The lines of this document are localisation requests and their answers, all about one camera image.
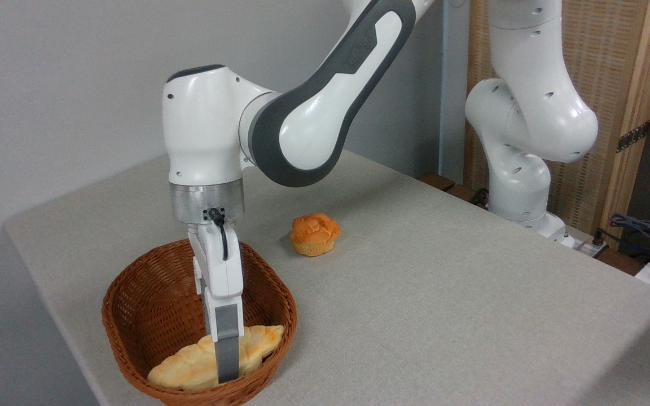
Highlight round orange bread bun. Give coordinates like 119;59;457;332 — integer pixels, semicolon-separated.
290;213;342;258

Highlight brown woven wicker basket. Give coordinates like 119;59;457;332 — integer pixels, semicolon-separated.
102;239;298;406

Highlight dark blue cable bundle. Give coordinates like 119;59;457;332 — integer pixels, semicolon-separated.
609;213;650;255

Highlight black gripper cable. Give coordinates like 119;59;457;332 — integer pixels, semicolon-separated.
203;207;230;262

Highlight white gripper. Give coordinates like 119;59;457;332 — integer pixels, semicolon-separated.
187;221;245;385

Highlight long pale braided bread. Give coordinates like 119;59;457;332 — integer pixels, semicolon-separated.
147;324;285;393

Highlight black metal screen hinge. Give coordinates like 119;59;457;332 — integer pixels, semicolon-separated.
617;120;650;153

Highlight pale blue vertical trim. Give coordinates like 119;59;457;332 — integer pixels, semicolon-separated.
437;0;471;182

